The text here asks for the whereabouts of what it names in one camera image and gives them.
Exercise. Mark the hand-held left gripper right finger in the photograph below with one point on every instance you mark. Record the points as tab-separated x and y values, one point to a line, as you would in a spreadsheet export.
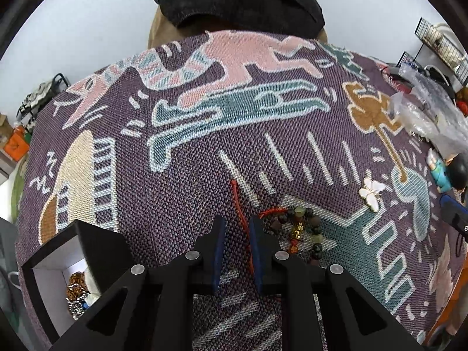
256	256

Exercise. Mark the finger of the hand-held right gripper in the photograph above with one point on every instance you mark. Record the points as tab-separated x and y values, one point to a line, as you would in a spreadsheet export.
451	206

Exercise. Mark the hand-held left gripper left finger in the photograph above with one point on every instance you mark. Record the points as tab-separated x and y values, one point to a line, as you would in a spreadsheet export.
218	248

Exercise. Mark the black box white inside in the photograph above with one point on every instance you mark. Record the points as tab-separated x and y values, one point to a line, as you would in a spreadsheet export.
106	241

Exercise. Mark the pile of jewelry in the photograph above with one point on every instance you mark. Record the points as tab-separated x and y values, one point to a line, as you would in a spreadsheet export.
76	292

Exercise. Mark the blue toy figure black head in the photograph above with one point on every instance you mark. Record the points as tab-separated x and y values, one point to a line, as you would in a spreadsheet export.
440	172

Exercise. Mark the printed purple blanket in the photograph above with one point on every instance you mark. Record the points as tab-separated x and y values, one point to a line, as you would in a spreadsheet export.
182	175

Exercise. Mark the white butterfly hair clip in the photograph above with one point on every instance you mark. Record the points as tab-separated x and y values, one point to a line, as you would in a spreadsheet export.
371	193

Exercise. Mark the red plush toy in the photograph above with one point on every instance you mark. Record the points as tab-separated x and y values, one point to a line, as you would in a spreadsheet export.
462	104

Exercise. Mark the clear plastic bag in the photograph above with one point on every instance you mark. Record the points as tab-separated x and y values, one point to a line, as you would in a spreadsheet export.
424	106

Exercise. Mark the white handbag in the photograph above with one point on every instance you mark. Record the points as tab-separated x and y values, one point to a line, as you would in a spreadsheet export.
438	27

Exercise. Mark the green floor mat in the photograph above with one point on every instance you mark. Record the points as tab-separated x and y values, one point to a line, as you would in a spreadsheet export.
15	190

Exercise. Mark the orange box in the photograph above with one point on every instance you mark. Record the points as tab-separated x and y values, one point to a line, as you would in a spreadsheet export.
16	144

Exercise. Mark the black shoe rack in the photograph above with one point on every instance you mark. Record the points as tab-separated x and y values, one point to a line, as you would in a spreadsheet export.
40	98

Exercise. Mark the small brown cardboard box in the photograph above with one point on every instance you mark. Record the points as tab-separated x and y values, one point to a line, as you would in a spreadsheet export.
5	128

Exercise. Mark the black jacket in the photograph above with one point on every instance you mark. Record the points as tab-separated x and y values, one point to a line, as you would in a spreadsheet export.
237	0

